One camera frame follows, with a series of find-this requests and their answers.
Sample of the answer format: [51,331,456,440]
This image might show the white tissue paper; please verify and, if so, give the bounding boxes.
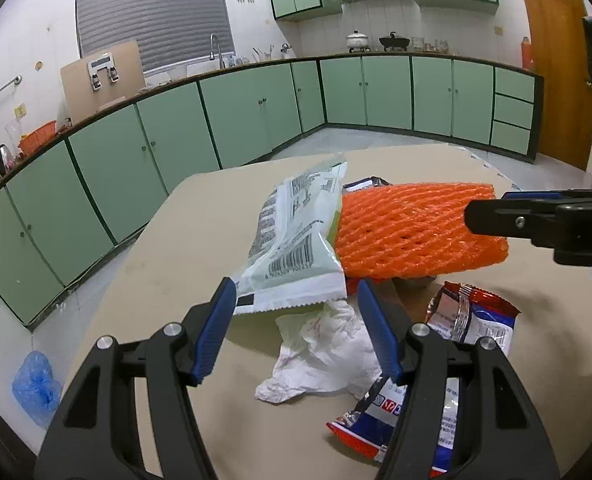
[255,300,381,404]

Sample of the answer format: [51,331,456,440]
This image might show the green lower kitchen cabinets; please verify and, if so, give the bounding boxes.
[0,53,544,327]

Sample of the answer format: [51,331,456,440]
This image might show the red blue snack wrapper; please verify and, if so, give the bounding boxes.
[328,282,520,478]

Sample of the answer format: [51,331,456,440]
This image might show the orange foam net far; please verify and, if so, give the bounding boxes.
[334,182,509,280]

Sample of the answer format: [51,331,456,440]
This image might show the brown wooden door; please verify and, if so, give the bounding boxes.
[524,0,592,170]

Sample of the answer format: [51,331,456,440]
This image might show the white green snack bag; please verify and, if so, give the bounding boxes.
[234,157,347,315]

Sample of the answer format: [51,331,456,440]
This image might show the blue plastic bag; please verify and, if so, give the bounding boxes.
[12,351,62,429]

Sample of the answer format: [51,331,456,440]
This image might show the black wok pan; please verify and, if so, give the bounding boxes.
[378,32,410,52]

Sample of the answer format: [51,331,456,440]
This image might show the white cooking pot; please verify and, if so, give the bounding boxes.
[346,30,371,53]

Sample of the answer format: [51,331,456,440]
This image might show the orange plastic basket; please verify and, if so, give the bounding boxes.
[18,120,56,156]

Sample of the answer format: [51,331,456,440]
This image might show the steel electric kettle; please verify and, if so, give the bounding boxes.
[0,144,15,177]

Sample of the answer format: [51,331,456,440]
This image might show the chrome sink faucet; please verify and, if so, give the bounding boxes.
[209,34,226,70]

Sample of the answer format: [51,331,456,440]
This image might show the brown cardboard box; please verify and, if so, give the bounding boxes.
[61,40,145,125]

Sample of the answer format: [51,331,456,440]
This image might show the grey window blind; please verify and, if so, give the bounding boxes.
[76,0,234,72]

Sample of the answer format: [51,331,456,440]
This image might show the wall towel rail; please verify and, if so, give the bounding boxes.
[0,75,23,94]

